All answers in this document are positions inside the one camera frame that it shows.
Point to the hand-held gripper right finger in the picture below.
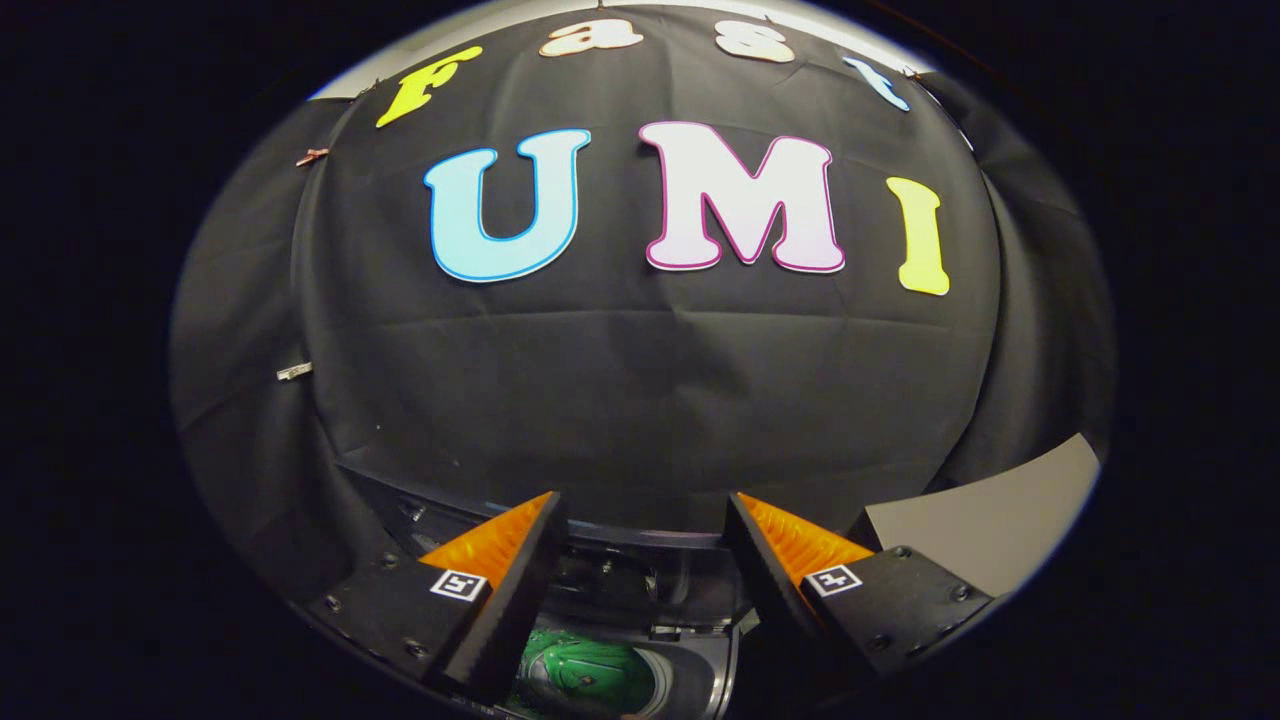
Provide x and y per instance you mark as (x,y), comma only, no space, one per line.
(765,580)

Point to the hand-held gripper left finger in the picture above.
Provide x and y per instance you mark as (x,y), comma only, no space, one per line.
(525,600)

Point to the green polo shirt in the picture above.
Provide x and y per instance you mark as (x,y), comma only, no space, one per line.
(580,670)

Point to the black backdrop cloth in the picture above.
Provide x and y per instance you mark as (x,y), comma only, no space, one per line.
(640,380)

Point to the silver cloth clip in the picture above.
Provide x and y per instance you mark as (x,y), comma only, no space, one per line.
(294,371)

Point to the copper cloth clip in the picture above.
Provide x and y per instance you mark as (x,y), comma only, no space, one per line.
(312,156)

